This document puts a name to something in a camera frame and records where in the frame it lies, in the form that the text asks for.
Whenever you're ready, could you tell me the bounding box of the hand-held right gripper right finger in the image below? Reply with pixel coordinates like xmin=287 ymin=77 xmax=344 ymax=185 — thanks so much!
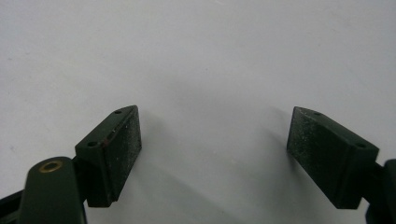
xmin=286 ymin=105 xmax=380 ymax=210

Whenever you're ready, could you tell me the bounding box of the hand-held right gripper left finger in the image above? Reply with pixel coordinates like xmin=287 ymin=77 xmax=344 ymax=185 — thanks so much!
xmin=74 ymin=105 xmax=143 ymax=208

